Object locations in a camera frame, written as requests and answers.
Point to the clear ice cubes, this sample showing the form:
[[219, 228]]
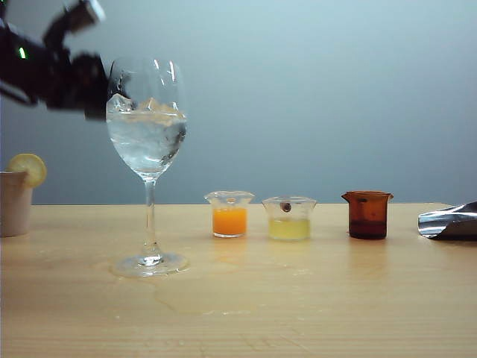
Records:
[[147, 123]]

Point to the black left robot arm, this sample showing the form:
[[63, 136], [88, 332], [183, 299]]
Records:
[[22, 71]]

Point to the measuring cup with orange juice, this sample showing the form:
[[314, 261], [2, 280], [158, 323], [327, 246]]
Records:
[[229, 220]]

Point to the beige paper cup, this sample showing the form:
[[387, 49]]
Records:
[[13, 209]]

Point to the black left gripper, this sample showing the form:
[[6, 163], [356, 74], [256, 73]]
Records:
[[82, 85]]

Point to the clear stemmed wine glass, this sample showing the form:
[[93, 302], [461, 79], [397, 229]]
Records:
[[149, 149]]

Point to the yellow lemon slice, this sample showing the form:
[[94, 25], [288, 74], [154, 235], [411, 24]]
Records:
[[31, 168]]

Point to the smoky grey glass measuring cup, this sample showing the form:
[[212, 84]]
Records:
[[121, 67]]

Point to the measuring cup with yellow juice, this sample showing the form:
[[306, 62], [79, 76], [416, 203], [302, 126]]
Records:
[[289, 227]]

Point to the amber brown glass measuring cup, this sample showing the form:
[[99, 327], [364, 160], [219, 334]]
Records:
[[367, 218]]

